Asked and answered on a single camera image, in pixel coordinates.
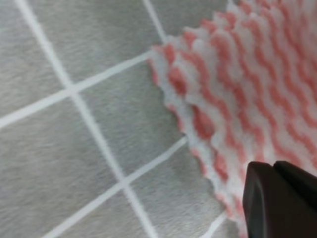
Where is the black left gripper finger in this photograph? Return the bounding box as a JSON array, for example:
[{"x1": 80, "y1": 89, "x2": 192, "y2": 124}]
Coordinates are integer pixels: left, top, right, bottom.
[{"x1": 243, "y1": 161, "x2": 317, "y2": 238}]

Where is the pink wavy striped towel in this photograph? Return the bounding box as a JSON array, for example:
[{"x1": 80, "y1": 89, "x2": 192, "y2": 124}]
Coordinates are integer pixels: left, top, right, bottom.
[{"x1": 149, "y1": 0, "x2": 317, "y2": 238}]

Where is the grey grid tablecloth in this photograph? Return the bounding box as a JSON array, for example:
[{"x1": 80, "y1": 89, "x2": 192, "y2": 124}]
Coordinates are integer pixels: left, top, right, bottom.
[{"x1": 0, "y1": 0, "x2": 241, "y2": 238}]

